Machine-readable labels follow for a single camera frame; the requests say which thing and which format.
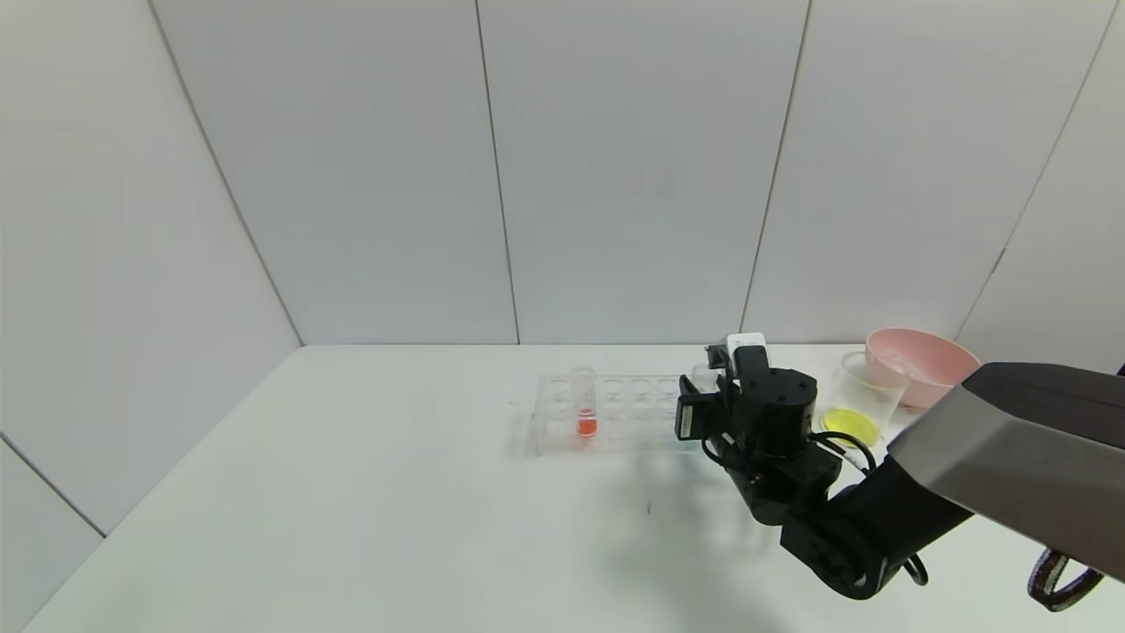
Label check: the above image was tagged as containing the test tube with red pigment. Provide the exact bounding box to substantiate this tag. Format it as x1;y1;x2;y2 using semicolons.
571;366;597;438

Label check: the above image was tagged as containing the clear plastic test tube rack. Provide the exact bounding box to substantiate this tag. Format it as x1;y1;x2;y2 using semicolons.
530;374;704;456

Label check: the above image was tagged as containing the clear plastic beaker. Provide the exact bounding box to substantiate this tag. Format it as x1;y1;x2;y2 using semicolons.
820;351;911;449

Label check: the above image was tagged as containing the pink plastic bowl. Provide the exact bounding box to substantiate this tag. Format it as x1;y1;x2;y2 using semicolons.
866;328;981;410

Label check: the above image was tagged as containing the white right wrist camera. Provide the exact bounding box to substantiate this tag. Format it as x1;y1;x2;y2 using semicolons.
706;332;770;375

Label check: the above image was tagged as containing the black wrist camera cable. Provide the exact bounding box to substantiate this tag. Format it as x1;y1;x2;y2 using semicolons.
813;430;877;477

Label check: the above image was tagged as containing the black braided cable loop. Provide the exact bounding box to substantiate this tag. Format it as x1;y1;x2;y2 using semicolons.
1028;549;1105;613

